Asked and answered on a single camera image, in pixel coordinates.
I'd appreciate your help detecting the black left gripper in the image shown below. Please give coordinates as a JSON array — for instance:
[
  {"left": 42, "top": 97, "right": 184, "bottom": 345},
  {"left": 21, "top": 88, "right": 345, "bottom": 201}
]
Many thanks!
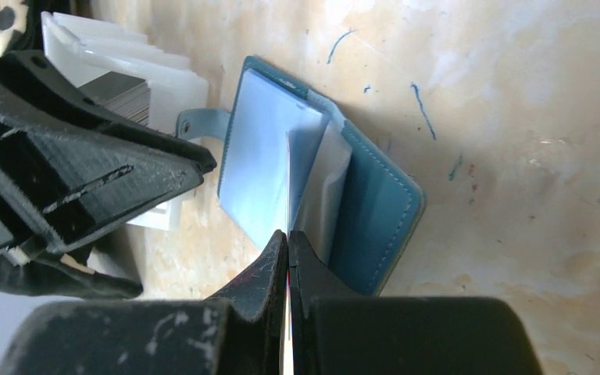
[{"left": 0, "top": 51, "right": 216, "bottom": 299}]

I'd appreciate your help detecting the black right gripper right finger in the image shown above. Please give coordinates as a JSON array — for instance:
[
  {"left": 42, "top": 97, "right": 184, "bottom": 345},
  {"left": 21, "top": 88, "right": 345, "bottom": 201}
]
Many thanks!
[{"left": 288, "top": 231, "right": 541, "bottom": 374}]

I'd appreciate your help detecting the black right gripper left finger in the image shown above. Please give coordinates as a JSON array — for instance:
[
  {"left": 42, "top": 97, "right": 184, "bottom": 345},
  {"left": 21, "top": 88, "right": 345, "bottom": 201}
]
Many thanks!
[{"left": 0, "top": 231, "right": 288, "bottom": 374}]

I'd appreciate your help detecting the white plastic card tray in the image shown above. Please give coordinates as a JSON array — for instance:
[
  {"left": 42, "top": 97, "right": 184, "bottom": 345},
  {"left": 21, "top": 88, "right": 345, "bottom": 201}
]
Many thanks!
[{"left": 40, "top": 11, "right": 210, "bottom": 232}]

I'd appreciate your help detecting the blue leather card holder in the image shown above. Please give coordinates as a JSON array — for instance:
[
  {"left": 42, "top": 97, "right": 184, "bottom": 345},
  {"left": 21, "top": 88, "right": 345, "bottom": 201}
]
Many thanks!
[{"left": 177, "top": 56, "right": 426, "bottom": 296}]

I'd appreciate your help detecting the grey card stack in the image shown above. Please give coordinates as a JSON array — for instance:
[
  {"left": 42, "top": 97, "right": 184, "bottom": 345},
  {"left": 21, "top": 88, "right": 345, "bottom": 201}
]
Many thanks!
[{"left": 79, "top": 72, "right": 151, "bottom": 126}]

